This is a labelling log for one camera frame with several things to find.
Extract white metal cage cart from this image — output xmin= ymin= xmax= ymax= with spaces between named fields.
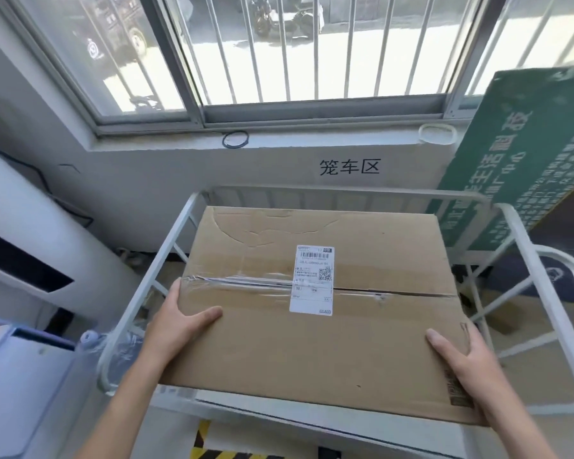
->
xmin=97 ymin=185 xmax=574 ymax=459

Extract parked dark vehicle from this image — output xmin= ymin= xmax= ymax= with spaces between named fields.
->
xmin=60 ymin=0 xmax=149 ymax=67

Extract white standing air conditioner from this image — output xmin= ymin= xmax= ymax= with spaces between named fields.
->
xmin=0 ymin=141 xmax=131 ymax=321

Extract brown cardboard box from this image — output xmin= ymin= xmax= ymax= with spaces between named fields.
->
xmin=159 ymin=206 xmax=489 ymax=427

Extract person's right hand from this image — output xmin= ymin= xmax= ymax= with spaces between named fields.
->
xmin=426 ymin=322 xmax=499 ymax=428

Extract white tape roll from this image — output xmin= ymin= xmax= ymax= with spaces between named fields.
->
xmin=418 ymin=123 xmax=457 ymax=144

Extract parked scooter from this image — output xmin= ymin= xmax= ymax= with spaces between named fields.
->
xmin=247 ymin=0 xmax=326 ymax=39

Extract person's left forearm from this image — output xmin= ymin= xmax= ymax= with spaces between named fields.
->
xmin=60 ymin=340 xmax=173 ymax=459

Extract white plastic container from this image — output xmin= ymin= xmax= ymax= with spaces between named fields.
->
xmin=0 ymin=315 xmax=106 ymax=459

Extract black cable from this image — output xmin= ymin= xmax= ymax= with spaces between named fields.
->
xmin=0 ymin=145 xmax=95 ymax=225

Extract white window security bars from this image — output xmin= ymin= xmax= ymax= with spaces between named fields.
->
xmin=198 ymin=0 xmax=574 ymax=103

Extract person's left hand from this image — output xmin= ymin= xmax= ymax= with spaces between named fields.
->
xmin=142 ymin=277 xmax=223 ymax=355

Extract grey sliding window frame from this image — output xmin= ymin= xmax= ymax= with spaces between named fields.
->
xmin=0 ymin=0 xmax=503 ymax=136

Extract white shipping label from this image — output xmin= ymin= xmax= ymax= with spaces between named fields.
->
xmin=289 ymin=244 xmax=336 ymax=316

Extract green printed sign board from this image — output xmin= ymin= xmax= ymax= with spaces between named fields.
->
xmin=425 ymin=66 xmax=574 ymax=255

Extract person's right forearm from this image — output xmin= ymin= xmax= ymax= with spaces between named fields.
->
xmin=481 ymin=361 xmax=574 ymax=459

